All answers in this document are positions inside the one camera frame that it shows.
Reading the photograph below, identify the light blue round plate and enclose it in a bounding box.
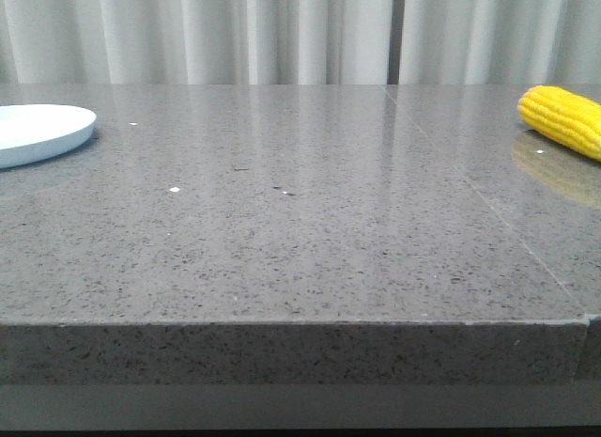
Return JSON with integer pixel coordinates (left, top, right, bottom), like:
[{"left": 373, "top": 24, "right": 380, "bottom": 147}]
[{"left": 1, "top": 104, "right": 97, "bottom": 169}]

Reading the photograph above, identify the yellow corn cob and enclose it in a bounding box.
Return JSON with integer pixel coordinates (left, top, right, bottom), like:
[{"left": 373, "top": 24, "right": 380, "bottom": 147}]
[{"left": 517, "top": 85, "right": 600, "bottom": 162}]

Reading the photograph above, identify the white pleated curtain left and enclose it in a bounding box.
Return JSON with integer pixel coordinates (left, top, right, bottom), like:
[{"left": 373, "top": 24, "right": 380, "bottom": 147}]
[{"left": 1, "top": 0, "right": 403, "bottom": 85}]

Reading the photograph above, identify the white pleated curtain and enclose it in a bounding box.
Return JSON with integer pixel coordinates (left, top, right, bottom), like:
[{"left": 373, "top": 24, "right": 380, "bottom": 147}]
[
  {"left": 1, "top": 0, "right": 403, "bottom": 85},
  {"left": 398, "top": 0, "right": 600, "bottom": 85}
]

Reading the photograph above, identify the white pleated curtain right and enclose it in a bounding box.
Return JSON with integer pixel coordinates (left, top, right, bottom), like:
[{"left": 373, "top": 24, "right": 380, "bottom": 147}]
[{"left": 398, "top": 0, "right": 600, "bottom": 85}]

